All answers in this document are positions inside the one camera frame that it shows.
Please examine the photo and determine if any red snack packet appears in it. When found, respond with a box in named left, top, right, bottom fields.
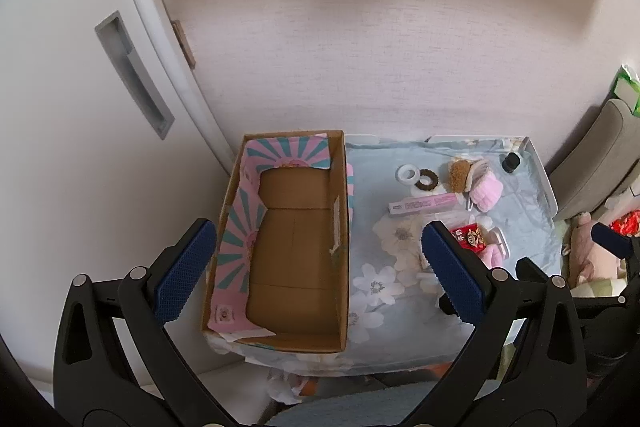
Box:
left=450, top=222, right=488, bottom=254

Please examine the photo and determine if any white tray table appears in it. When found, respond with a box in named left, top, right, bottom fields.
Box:
left=345, top=134, right=560, bottom=215

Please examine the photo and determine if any grey recessed door handle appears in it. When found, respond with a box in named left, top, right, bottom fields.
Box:
left=94, top=11, right=176, bottom=141

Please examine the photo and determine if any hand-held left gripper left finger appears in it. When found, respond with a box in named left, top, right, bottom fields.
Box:
left=52, top=218, right=223, bottom=427

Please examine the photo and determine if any cardboard box with pink lining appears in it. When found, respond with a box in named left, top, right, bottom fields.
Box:
left=201, top=130, right=356, bottom=353

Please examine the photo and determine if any beige chair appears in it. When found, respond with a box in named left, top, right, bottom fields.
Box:
left=547, top=98, right=640, bottom=223

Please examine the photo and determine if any green and white tissue packet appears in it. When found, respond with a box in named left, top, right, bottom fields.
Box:
left=612, top=64, right=640, bottom=118

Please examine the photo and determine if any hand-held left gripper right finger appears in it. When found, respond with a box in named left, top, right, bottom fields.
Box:
left=400, top=220, right=588, bottom=427

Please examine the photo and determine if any brown hair scrunchie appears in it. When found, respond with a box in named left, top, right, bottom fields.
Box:
left=414, top=168, right=440, bottom=194

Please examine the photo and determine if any large pink fuzzy slipper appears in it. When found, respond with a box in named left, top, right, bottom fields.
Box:
left=467, top=159, right=503, bottom=214

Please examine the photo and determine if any white earphone case tray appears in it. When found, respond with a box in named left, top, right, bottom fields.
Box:
left=487, top=227, right=511, bottom=258

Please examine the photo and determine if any small pink fuzzy band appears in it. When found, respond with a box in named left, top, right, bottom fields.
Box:
left=481, top=243, right=506, bottom=269

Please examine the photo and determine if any light blue floral cloth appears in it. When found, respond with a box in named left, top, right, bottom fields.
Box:
left=207, top=138, right=563, bottom=403

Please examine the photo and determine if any long pink tube box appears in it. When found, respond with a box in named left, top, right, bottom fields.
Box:
left=387, top=192, right=463, bottom=218

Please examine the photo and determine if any small wooden wall block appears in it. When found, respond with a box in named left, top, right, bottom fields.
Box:
left=171, top=20, right=196, bottom=68

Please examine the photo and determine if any translucent white tape roll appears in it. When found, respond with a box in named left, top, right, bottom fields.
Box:
left=397, top=164, right=423, bottom=186

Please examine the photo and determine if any pink plush toy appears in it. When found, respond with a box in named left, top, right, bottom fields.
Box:
left=562, top=212, right=626, bottom=288

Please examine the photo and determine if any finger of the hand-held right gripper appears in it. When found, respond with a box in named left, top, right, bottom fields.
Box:
left=591, top=223, right=636, bottom=268
left=516, top=257, right=551, bottom=282

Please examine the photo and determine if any white sliding door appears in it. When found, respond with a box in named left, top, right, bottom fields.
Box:
left=0, top=0, right=238, bottom=388

